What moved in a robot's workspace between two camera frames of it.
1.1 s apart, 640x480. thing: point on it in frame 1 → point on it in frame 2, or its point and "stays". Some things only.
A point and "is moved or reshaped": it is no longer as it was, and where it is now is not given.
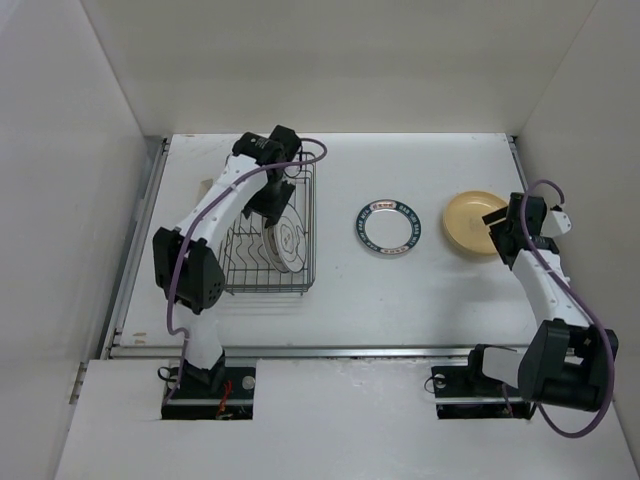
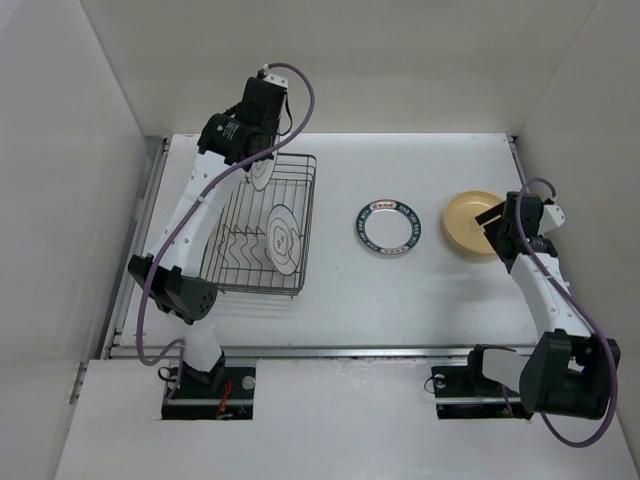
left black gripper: x=268 y=210 → x=274 y=129
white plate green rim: x=388 y=227 stays
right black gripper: x=496 y=231 stays
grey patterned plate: x=274 y=244 is moved or reshaped
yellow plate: x=474 y=238 stays
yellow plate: x=464 y=223 stays
